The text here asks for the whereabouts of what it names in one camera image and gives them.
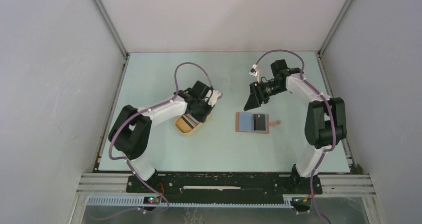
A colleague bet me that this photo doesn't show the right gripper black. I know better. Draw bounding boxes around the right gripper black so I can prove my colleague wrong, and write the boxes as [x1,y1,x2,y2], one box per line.
[244,80,285,112]

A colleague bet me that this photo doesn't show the oval wooden tray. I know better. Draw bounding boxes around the oval wooden tray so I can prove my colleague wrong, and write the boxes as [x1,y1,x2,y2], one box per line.
[174,114,205,136]

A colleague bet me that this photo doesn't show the brown leather card holder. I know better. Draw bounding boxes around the brown leather card holder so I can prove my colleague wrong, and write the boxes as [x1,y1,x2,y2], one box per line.
[235,112,281,134]

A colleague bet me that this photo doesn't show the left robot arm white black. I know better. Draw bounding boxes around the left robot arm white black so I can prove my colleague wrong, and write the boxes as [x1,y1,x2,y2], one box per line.
[108,81,222,193]

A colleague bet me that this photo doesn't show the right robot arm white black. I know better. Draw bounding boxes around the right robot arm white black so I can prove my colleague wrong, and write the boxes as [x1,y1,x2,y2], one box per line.
[243,60,347,193]

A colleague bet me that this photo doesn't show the striped cards in tray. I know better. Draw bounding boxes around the striped cards in tray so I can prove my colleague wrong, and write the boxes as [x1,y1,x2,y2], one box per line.
[177,115,197,132]

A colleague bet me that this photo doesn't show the black card in holder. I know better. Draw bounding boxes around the black card in holder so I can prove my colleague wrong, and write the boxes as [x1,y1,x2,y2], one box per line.
[253,114,267,132]

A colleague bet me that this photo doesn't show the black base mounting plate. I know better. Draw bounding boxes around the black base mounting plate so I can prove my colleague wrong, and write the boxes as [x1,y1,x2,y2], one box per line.
[126,171,322,205]

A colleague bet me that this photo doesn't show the left controller board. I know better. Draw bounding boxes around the left controller board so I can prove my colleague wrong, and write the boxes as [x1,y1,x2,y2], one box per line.
[143,196,161,205]

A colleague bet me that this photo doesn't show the controller board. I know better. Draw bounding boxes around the controller board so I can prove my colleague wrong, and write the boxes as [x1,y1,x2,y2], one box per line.
[143,196,161,205]
[292,198,312,207]

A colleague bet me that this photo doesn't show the right controller board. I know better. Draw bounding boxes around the right controller board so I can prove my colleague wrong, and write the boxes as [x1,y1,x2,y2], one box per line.
[292,198,312,207]

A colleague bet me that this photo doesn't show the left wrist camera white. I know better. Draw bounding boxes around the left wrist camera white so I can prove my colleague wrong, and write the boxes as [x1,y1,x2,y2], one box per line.
[204,89,222,107]

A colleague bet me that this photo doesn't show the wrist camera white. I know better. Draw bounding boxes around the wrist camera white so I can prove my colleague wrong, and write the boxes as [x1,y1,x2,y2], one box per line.
[248,64,261,83]
[204,89,222,107]

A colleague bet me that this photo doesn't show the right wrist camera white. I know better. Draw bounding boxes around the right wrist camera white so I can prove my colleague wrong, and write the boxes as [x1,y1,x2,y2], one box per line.
[248,64,261,83]

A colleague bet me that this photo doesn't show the white cable duct strip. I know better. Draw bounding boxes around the white cable duct strip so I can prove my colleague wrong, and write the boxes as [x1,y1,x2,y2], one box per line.
[86,195,293,208]

